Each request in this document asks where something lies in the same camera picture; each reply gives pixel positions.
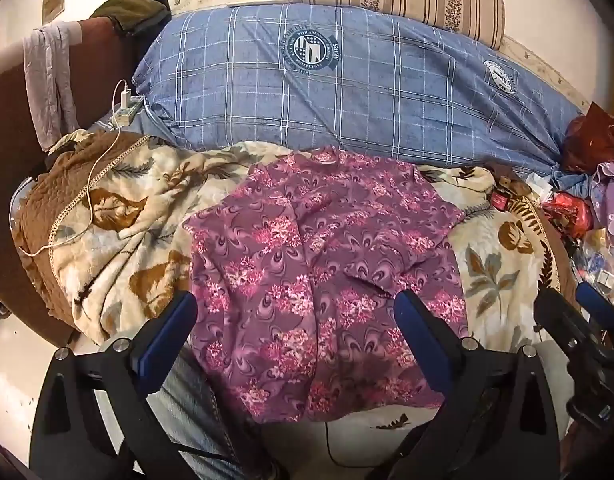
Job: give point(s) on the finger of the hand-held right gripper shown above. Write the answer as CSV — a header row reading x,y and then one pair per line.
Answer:
x,y
553,315
596,306

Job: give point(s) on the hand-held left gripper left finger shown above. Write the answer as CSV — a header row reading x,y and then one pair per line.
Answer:
x,y
166,342

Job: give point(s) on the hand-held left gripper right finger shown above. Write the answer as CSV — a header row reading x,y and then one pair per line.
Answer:
x,y
421,342

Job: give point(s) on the purple floral shirt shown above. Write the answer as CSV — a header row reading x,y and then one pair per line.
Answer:
x,y
312,280

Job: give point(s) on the pile of small packets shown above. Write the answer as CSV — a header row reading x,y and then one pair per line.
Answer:
x,y
599,262

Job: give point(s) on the person's jeans leg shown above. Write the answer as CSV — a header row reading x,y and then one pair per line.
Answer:
x,y
202,410

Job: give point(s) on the red shiny packet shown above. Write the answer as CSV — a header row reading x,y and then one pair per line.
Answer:
x,y
567,212

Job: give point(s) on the lilac patterned garment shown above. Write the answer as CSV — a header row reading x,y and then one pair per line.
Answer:
x,y
609,195

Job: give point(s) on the cream leaf-print blanket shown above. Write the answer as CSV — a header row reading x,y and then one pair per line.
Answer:
x,y
117,240

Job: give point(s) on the small red box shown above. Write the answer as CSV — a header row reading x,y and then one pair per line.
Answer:
x,y
500,199

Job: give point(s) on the red plastic bag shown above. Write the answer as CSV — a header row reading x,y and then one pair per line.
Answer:
x,y
592,140

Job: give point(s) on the brown quilted blanket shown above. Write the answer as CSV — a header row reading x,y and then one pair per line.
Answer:
x,y
47,200

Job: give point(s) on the white power strip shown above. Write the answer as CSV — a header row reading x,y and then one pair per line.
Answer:
x,y
124,112

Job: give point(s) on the white charger plug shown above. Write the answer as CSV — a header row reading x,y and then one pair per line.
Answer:
x,y
124,94

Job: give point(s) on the blue plaid quilt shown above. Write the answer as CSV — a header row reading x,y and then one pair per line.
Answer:
x,y
337,80

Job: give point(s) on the pale lilac hanging cloth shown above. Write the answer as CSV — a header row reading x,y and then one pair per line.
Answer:
x,y
49,80

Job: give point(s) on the olive green cloth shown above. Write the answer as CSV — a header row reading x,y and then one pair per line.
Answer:
x,y
132,10

